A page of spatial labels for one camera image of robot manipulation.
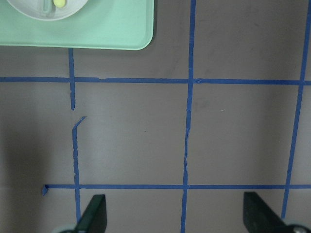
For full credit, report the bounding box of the grey green plastic spoon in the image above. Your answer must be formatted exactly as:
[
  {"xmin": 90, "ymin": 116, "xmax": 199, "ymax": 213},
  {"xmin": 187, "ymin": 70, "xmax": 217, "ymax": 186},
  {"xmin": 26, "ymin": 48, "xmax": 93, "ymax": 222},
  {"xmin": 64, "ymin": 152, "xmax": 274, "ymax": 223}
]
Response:
[{"xmin": 42, "ymin": 0, "xmax": 52, "ymax": 14}]

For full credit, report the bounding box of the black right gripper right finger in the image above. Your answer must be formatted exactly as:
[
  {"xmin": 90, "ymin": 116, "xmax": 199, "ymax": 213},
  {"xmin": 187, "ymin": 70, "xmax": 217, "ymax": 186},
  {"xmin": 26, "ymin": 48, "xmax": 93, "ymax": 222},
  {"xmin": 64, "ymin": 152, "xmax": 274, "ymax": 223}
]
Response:
[{"xmin": 243, "ymin": 192, "xmax": 287, "ymax": 233}]

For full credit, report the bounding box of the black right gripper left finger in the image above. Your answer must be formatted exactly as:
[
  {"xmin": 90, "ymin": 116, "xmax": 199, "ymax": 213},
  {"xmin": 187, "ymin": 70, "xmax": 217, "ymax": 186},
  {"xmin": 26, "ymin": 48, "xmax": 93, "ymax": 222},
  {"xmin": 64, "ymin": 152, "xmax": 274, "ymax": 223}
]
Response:
[{"xmin": 75, "ymin": 194, "xmax": 107, "ymax": 233}]

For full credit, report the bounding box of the light green tray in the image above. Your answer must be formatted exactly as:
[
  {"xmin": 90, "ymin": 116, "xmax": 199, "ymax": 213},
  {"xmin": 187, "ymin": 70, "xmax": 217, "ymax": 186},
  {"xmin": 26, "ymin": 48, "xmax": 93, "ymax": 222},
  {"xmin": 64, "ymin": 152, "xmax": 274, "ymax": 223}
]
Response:
[{"xmin": 0, "ymin": 0, "xmax": 155, "ymax": 50}]

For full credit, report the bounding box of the yellow plastic fork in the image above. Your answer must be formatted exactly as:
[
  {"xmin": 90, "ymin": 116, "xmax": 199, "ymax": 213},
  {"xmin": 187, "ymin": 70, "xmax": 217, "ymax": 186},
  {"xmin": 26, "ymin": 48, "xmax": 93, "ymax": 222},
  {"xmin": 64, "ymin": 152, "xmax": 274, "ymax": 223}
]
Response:
[{"xmin": 53, "ymin": 0, "xmax": 66, "ymax": 8}]

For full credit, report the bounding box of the white round plate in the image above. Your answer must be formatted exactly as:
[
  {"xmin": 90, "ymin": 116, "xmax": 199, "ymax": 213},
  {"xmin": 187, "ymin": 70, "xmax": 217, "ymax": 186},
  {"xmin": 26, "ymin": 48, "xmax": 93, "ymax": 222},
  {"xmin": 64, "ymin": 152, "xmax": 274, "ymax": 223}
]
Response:
[{"xmin": 7, "ymin": 0, "xmax": 88, "ymax": 21}]

